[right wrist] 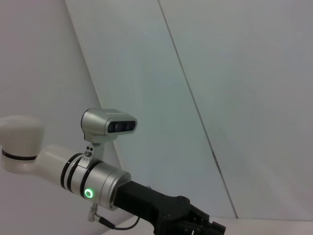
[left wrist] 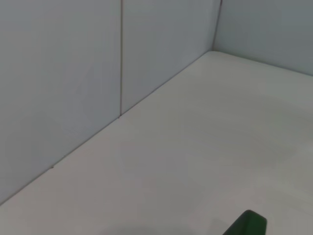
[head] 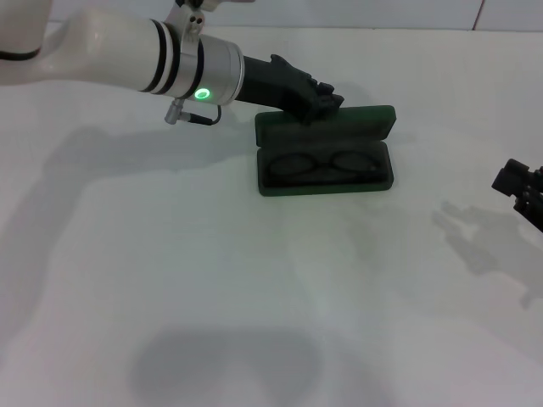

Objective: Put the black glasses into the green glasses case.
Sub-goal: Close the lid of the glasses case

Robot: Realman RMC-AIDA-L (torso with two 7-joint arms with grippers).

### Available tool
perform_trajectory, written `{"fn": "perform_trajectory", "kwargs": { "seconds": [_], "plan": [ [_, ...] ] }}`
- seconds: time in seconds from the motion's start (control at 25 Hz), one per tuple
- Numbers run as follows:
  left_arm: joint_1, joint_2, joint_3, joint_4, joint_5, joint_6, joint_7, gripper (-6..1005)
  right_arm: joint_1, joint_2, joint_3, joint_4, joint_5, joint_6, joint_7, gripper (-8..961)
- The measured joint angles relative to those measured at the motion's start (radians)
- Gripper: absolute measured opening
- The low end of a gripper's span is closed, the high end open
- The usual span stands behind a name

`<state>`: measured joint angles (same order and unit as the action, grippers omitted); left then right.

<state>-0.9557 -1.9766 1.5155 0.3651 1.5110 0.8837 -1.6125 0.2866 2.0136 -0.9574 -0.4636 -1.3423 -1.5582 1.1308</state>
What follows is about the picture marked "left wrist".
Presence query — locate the green glasses case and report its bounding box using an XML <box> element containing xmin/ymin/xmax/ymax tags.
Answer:
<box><xmin>221</xmin><ymin>209</ymin><xmax>268</xmax><ymax>235</ymax></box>

